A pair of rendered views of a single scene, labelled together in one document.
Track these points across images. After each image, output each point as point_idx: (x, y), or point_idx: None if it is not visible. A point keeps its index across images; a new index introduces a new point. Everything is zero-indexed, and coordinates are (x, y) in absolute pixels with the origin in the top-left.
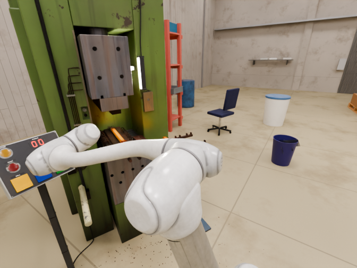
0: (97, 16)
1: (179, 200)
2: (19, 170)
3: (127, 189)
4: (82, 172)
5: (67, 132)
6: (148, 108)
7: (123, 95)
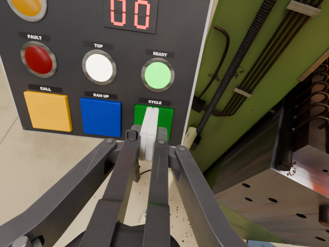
0: None
1: None
2: (53, 79)
3: (247, 209)
4: (208, 117)
5: (250, 16)
6: None
7: None
